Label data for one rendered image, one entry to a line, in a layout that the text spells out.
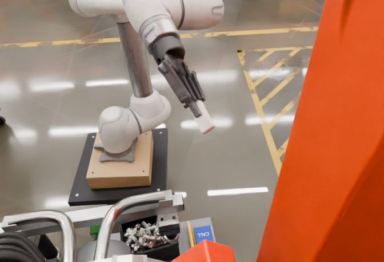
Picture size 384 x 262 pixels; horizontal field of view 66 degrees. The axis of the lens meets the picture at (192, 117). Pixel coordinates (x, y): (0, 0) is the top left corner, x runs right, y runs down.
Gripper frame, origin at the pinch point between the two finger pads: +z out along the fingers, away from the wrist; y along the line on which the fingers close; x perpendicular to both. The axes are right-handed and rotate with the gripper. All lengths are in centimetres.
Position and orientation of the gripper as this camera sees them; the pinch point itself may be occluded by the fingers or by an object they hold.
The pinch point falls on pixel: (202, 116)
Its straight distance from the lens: 64.8
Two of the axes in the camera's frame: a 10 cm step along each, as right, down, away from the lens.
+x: 7.2, -5.4, -4.4
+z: 4.2, 8.4, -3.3
